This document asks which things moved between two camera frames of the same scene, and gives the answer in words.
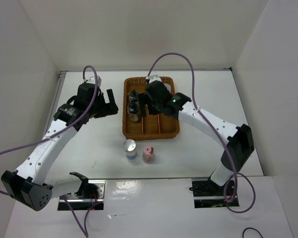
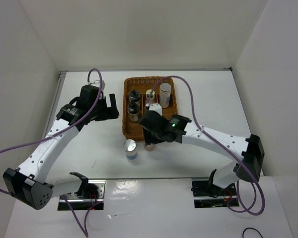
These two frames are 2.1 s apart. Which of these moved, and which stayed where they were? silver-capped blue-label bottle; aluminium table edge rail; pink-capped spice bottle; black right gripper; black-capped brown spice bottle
Moved: pink-capped spice bottle; black right gripper
Stayed: silver-capped blue-label bottle; black-capped brown spice bottle; aluminium table edge rail
